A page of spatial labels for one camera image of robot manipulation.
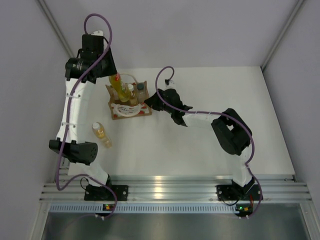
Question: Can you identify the burlap watermelon canvas bag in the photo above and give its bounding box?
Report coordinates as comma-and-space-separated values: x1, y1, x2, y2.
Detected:
106, 73, 152, 120

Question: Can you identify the grey cap clear jar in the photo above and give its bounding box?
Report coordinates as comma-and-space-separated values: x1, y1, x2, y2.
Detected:
136, 82, 147, 103

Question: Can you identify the white cap amber bottle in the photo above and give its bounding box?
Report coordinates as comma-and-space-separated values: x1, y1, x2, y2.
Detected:
127, 83, 139, 106
92, 122, 112, 148

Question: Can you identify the red cap yellow bottle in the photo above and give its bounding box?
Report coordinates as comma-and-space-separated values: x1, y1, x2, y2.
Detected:
108, 73, 130, 103

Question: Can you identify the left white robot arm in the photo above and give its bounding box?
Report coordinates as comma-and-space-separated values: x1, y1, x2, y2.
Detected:
49, 31, 117, 200

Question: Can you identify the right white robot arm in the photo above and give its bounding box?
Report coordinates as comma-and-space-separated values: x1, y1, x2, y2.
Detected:
144, 88, 255, 201

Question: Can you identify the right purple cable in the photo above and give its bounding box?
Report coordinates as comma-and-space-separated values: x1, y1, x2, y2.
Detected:
154, 65, 263, 220

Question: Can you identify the purple cable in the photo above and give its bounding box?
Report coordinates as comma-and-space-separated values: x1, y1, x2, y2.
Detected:
55, 14, 118, 221
154, 65, 263, 220

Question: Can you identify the left aluminium frame post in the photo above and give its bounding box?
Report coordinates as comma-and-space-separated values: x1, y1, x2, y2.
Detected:
35, 0, 75, 65

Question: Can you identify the aluminium frame post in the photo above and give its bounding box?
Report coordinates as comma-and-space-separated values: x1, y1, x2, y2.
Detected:
260, 0, 307, 73
35, 0, 75, 65

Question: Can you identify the white slotted cable duct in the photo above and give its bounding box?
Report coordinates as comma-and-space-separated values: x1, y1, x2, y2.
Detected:
49, 202, 249, 214

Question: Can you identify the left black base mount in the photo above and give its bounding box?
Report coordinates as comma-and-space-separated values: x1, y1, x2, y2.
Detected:
84, 184, 129, 202

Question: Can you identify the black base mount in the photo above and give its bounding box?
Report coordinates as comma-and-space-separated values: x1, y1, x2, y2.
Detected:
216, 184, 239, 206
84, 184, 129, 202

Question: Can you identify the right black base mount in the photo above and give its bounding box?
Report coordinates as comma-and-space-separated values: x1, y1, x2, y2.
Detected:
216, 184, 239, 206

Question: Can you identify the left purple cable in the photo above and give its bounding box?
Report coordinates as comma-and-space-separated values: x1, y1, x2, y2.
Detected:
55, 14, 118, 221

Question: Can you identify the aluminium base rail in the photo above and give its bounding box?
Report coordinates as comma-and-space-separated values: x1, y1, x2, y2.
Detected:
39, 175, 312, 203

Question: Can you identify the right aluminium frame post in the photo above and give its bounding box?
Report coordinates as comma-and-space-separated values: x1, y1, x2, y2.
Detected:
260, 0, 307, 73

